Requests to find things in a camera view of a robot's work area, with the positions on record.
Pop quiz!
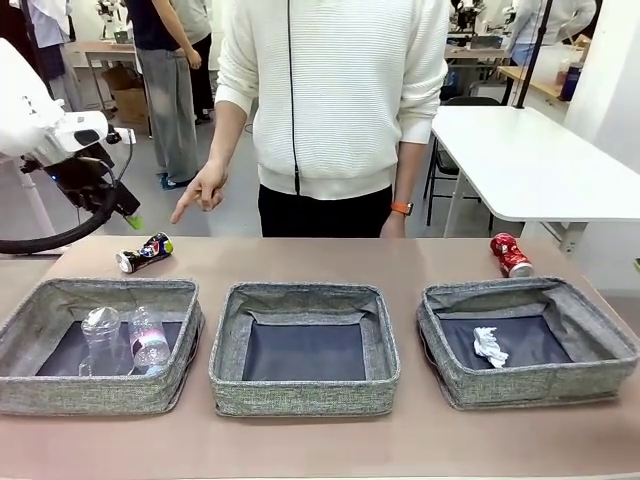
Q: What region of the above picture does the person in white sweater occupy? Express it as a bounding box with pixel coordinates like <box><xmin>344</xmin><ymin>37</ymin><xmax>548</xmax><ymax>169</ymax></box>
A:
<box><xmin>214</xmin><ymin>0</ymin><xmax>450</xmax><ymax>239</ymax></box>

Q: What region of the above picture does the small white background robot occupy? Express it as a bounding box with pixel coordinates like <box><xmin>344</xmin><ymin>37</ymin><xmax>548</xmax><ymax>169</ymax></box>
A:
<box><xmin>96</xmin><ymin>0</ymin><xmax>125</xmax><ymax>41</ymax></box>

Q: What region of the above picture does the white paper ball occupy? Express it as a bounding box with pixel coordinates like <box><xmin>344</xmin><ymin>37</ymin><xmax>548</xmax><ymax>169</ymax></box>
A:
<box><xmin>472</xmin><ymin>326</ymin><xmax>510</xmax><ymax>370</ymax></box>

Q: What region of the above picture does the clear plastic water bottle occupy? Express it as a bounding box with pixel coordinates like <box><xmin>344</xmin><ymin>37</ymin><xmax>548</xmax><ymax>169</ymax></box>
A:
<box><xmin>127</xmin><ymin>305</ymin><xmax>172</xmax><ymax>376</ymax></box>

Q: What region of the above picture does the person in grey trousers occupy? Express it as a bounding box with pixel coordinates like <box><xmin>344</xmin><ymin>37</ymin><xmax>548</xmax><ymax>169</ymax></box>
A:
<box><xmin>124</xmin><ymin>0</ymin><xmax>200</xmax><ymax>189</ymax></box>

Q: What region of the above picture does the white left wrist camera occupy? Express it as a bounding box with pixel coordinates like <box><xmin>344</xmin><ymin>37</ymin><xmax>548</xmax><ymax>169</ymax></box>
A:
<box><xmin>105</xmin><ymin>126</ymin><xmax>137</xmax><ymax>147</ymax></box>

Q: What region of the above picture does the white table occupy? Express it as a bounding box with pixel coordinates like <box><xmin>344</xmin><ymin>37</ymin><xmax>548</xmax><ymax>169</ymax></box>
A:
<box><xmin>429</xmin><ymin>104</ymin><xmax>640</xmax><ymax>254</ymax></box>

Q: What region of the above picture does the grey fabric basket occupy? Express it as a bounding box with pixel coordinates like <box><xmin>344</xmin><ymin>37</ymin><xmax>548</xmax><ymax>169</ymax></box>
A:
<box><xmin>415</xmin><ymin>276</ymin><xmax>640</xmax><ymax>412</ymax></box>
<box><xmin>0</xmin><ymin>278</ymin><xmax>206</xmax><ymax>417</ymax></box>
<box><xmin>208</xmin><ymin>282</ymin><xmax>402</xmax><ymax>419</ymax></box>

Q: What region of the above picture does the crushed clear plastic cup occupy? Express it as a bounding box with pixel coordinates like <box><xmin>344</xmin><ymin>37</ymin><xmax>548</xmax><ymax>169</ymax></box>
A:
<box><xmin>78</xmin><ymin>305</ymin><xmax>122</xmax><ymax>377</ymax></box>

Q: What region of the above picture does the robot on workbench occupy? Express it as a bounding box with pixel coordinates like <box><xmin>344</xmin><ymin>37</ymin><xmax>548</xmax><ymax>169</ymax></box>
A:
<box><xmin>449</xmin><ymin>0</ymin><xmax>516</xmax><ymax>31</ymax></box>

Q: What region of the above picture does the person in light blue shirt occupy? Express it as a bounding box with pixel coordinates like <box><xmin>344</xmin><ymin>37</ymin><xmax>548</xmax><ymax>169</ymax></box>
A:
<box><xmin>29</xmin><ymin>0</ymin><xmax>84</xmax><ymax>114</ymax></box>

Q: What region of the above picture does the person in pale shirt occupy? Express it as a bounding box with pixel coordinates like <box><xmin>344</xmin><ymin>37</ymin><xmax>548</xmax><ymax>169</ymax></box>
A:
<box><xmin>508</xmin><ymin>0</ymin><xmax>596</xmax><ymax>67</ymax></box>

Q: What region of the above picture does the blue bottle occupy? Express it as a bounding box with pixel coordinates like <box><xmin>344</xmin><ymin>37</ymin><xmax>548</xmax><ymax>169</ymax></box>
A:
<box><xmin>559</xmin><ymin>59</ymin><xmax>584</xmax><ymax>101</ymax></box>

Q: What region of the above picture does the cardboard box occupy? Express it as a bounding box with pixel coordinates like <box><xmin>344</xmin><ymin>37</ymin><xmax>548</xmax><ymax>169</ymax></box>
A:
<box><xmin>102</xmin><ymin>66</ymin><xmax>151</xmax><ymax>132</ymax></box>

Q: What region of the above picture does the black pole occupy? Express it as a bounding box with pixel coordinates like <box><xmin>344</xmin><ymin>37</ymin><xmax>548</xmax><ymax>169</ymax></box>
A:
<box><xmin>514</xmin><ymin>0</ymin><xmax>554</xmax><ymax>110</ymax></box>

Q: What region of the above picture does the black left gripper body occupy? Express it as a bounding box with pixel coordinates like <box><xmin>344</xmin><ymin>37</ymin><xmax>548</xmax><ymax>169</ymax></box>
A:
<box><xmin>47</xmin><ymin>155</ymin><xmax>119</xmax><ymax>211</ymax></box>

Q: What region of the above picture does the metal frame workbench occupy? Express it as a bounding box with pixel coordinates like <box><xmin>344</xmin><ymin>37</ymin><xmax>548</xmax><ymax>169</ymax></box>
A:
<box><xmin>444</xmin><ymin>44</ymin><xmax>512</xmax><ymax>106</ymax></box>

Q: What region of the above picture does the person's right hand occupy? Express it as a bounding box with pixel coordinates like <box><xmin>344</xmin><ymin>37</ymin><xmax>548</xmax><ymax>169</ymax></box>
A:
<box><xmin>170</xmin><ymin>159</ymin><xmax>230</xmax><ymax>225</ymax></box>

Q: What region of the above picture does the black left arm hose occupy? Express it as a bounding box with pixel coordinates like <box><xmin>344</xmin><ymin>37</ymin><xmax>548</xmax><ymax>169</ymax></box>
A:
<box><xmin>0</xmin><ymin>142</ymin><xmax>135</xmax><ymax>256</ymax></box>

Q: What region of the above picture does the person's left forearm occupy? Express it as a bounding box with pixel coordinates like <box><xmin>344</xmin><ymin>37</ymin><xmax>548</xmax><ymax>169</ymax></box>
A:
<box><xmin>392</xmin><ymin>139</ymin><xmax>432</xmax><ymax>206</ymax></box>

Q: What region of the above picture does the person's left hand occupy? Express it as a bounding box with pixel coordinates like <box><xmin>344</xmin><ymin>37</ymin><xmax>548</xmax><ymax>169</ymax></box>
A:
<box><xmin>379</xmin><ymin>214</ymin><xmax>407</xmax><ymax>239</ymax></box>

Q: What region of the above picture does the person's right forearm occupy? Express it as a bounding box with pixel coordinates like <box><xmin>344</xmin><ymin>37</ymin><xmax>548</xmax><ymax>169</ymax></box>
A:
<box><xmin>204</xmin><ymin>94</ymin><xmax>259</xmax><ymax>169</ymax></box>

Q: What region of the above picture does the crushed dark blue can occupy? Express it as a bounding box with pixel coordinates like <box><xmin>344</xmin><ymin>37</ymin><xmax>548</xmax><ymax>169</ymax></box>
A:
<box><xmin>115</xmin><ymin>231</ymin><xmax>175</xmax><ymax>274</ymax></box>

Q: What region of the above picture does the wooden table with bottles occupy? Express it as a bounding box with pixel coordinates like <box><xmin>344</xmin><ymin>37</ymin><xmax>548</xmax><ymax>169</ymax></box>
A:
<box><xmin>497</xmin><ymin>63</ymin><xmax>591</xmax><ymax>107</ymax></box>

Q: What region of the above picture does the crushed red soda can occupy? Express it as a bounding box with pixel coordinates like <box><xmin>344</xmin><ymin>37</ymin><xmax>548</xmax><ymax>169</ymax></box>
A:
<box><xmin>489</xmin><ymin>232</ymin><xmax>535</xmax><ymax>279</ymax></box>

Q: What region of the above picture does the black folding chair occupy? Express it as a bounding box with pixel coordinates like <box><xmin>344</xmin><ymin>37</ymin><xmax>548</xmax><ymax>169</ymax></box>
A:
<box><xmin>423</xmin><ymin>96</ymin><xmax>501</xmax><ymax>226</ymax></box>

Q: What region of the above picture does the thin black cord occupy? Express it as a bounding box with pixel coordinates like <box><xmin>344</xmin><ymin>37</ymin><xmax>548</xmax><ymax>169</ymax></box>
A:
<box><xmin>285</xmin><ymin>0</ymin><xmax>301</xmax><ymax>194</ymax></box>

